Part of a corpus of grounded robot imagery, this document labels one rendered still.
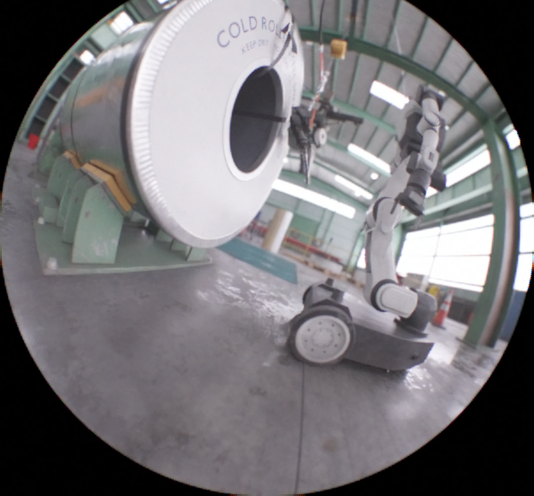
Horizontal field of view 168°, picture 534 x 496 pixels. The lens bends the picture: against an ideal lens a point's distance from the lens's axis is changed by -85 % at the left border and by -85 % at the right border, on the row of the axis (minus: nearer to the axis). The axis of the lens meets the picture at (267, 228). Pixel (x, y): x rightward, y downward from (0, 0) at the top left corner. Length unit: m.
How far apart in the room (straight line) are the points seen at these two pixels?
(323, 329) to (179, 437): 0.46
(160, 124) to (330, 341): 0.71
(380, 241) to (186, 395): 0.78
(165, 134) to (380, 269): 0.85
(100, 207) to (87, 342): 0.36
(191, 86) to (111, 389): 0.60
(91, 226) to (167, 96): 0.41
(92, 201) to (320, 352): 0.80
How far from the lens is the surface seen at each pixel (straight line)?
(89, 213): 0.59
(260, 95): 1.09
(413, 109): 1.18
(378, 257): 0.80
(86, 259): 0.65
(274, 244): 5.39
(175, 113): 0.45
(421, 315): 0.93
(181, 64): 0.45
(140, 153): 0.40
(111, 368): 0.39
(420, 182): 0.71
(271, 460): 0.37
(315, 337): 0.59
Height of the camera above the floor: 0.32
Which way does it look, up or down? 3 degrees up
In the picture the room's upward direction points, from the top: 23 degrees clockwise
